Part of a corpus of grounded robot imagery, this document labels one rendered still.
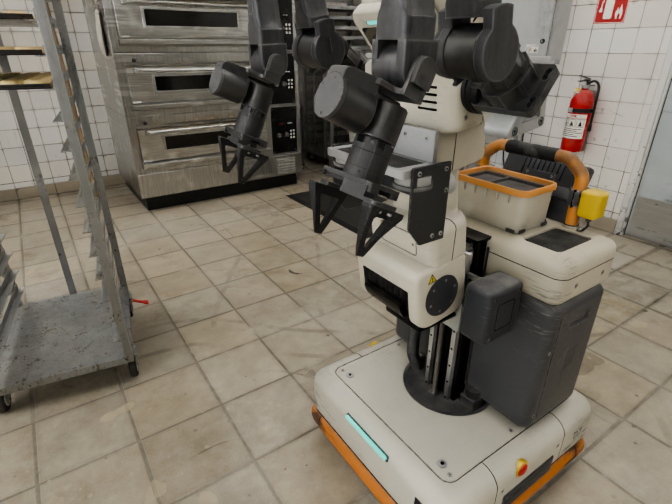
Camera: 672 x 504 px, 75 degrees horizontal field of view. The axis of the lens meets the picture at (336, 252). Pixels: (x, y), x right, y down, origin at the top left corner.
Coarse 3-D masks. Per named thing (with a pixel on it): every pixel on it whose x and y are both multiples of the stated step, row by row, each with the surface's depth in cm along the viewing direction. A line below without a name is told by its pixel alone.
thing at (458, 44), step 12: (468, 24) 62; (480, 24) 60; (456, 36) 62; (468, 36) 60; (444, 48) 64; (456, 48) 62; (468, 48) 60; (444, 60) 64; (456, 60) 63; (468, 60) 61; (456, 72) 64; (468, 72) 62; (456, 84) 67; (480, 84) 63
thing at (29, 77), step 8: (16, 72) 167; (32, 72) 167; (48, 72) 167; (0, 80) 134; (8, 80) 128; (16, 80) 128; (24, 80) 128; (32, 80) 128; (40, 80) 129; (48, 80) 140
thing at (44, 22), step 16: (32, 0) 117; (48, 16) 120; (48, 32) 121; (48, 48) 123; (64, 80) 127; (64, 96) 129; (64, 112) 130; (80, 144) 135; (80, 160) 137; (80, 176) 138; (96, 208) 144; (96, 224) 146; (96, 240) 148; (112, 272) 155; (112, 288) 157; (112, 304) 159; (128, 336) 167; (128, 352) 169
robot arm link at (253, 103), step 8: (248, 80) 88; (256, 80) 91; (248, 88) 90; (256, 88) 90; (264, 88) 90; (248, 96) 90; (256, 96) 90; (264, 96) 90; (272, 96) 93; (248, 104) 90; (256, 104) 90; (264, 104) 91; (264, 112) 92
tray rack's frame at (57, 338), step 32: (64, 32) 171; (0, 64) 168; (32, 160) 184; (96, 160) 192; (64, 256) 204; (32, 320) 192; (64, 320) 192; (96, 320) 192; (128, 320) 192; (32, 352) 172; (64, 352) 172; (96, 352) 172; (0, 384) 155; (32, 384) 158
